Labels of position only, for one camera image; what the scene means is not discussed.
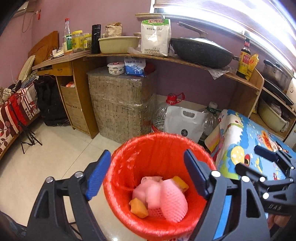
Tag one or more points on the window blinds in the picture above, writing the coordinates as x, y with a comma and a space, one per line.
270, 24

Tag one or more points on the dark soy sauce bottle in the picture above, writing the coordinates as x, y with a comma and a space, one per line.
244, 58

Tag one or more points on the blue cartoon tablecloth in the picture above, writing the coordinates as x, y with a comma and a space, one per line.
233, 142

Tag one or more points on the blue salt bag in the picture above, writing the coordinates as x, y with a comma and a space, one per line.
135, 66

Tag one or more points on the white foam block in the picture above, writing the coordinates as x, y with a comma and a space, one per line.
149, 191

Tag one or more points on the black thermos bottle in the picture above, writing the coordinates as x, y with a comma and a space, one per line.
96, 34

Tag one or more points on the brown paper bag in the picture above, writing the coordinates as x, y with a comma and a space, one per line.
113, 30

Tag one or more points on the white rice cooker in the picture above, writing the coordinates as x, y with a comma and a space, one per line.
291, 91

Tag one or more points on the black wok with lid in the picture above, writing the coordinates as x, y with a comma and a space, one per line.
201, 50

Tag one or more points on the white flour bag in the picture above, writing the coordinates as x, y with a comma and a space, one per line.
155, 37

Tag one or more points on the cream basin in cabinet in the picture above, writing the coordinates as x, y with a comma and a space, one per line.
270, 117

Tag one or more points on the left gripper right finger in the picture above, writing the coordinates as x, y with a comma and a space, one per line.
246, 218

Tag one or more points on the yellow snack packet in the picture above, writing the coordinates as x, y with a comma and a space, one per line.
254, 59

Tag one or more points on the steel cooking pot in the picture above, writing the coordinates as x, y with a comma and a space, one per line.
274, 74

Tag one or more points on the wooden kitchen shelf unit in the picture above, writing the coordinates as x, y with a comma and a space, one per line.
75, 67

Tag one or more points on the cream basin on shelf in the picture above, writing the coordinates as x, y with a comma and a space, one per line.
118, 44

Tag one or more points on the yellow scrub sponge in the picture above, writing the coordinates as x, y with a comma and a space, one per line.
138, 208
182, 185

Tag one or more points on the red trash bin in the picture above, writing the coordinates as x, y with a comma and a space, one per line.
155, 154

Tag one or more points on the small pink foam fruit net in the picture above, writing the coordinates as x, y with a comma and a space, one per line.
173, 203

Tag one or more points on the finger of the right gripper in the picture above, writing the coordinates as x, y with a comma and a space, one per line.
255, 177
267, 154

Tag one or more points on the clear plastic water bottle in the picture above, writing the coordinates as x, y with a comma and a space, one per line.
211, 120

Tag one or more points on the large pink foam fruit net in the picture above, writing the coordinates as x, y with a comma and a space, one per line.
156, 212

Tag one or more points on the small white tub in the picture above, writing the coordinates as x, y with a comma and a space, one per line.
116, 68

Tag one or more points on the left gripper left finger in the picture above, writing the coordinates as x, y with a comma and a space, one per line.
48, 219

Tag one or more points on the person's right hand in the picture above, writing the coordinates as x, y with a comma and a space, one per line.
278, 220

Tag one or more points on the red capped oil jug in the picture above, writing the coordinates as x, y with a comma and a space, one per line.
158, 118

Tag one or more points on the white pearl rice bag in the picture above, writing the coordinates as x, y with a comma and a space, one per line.
185, 122

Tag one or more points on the wrapped woven box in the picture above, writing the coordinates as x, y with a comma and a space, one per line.
123, 105

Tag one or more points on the black induction cooktop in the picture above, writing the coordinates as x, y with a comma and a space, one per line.
277, 91

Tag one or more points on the clear vinegar bottle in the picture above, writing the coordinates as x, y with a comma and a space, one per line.
67, 37

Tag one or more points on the yellow jar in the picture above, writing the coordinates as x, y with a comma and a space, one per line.
77, 41

